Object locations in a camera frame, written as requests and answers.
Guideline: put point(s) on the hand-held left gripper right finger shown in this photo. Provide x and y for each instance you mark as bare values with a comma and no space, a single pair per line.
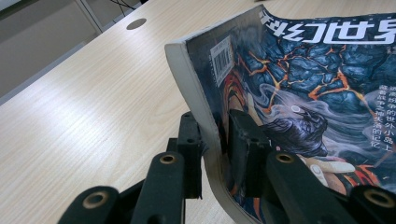
249,155

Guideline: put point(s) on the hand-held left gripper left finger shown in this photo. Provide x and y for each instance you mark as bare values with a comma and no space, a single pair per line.
190,146

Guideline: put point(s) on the magazine with dark illustrated cover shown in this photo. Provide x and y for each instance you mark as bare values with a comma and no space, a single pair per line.
295,77

